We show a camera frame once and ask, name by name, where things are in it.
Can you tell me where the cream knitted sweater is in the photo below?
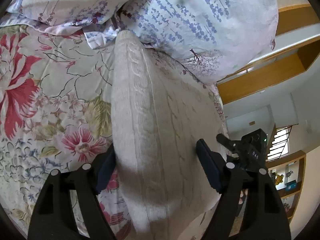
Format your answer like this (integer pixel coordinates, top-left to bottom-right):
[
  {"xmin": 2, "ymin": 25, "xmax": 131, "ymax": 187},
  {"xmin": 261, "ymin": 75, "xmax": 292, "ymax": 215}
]
[{"xmin": 111, "ymin": 31, "xmax": 227, "ymax": 239}]

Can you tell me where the window with metal bars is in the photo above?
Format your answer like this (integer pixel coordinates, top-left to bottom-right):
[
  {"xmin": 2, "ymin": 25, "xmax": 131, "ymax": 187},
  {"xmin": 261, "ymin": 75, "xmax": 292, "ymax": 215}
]
[{"xmin": 266, "ymin": 125, "xmax": 294, "ymax": 161}]

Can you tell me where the wooden shelf unit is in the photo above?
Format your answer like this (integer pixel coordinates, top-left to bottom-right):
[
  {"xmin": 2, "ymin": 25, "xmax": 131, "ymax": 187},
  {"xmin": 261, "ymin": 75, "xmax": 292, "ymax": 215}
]
[{"xmin": 266, "ymin": 150, "xmax": 306, "ymax": 221}]

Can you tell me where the floral bed quilt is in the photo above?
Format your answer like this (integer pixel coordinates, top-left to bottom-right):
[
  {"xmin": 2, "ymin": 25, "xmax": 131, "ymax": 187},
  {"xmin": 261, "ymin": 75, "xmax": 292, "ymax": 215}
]
[{"xmin": 1, "ymin": 25, "xmax": 223, "ymax": 239}]

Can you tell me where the blue floral right pillow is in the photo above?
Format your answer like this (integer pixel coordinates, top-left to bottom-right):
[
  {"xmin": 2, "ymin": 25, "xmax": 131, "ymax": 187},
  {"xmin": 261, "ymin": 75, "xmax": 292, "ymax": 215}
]
[{"xmin": 84, "ymin": 0, "xmax": 278, "ymax": 85}]

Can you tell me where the pink floral left pillow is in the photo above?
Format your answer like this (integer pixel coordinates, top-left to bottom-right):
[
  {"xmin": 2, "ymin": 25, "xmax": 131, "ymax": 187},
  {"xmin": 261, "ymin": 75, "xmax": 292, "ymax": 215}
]
[{"xmin": 1, "ymin": 0, "xmax": 129, "ymax": 36}]

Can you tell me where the wooden door frame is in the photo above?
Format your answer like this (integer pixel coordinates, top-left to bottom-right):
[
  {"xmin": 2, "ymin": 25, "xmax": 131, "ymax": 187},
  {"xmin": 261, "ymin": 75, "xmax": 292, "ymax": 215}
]
[{"xmin": 217, "ymin": 4, "xmax": 319, "ymax": 105}]

